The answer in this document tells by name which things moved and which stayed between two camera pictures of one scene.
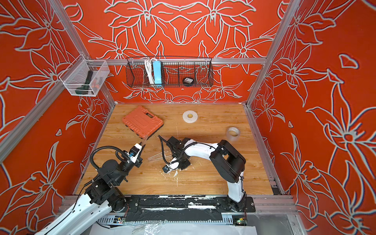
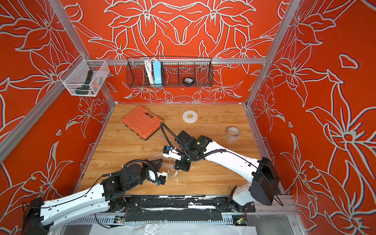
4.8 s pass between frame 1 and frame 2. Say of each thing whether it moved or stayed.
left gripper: moved
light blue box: stayed
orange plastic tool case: stayed
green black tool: stayed
